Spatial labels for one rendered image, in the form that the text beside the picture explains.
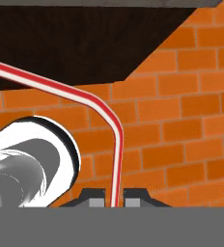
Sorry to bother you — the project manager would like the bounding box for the dark wooden dining counter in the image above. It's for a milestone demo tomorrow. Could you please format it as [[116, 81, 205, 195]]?
[[0, 0, 224, 93]]

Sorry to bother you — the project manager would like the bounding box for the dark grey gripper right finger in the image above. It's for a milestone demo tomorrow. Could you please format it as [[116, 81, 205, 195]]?
[[123, 188, 172, 208]]

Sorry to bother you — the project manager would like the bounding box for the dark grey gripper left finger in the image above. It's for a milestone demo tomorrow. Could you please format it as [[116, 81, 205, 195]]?
[[59, 188, 106, 208]]

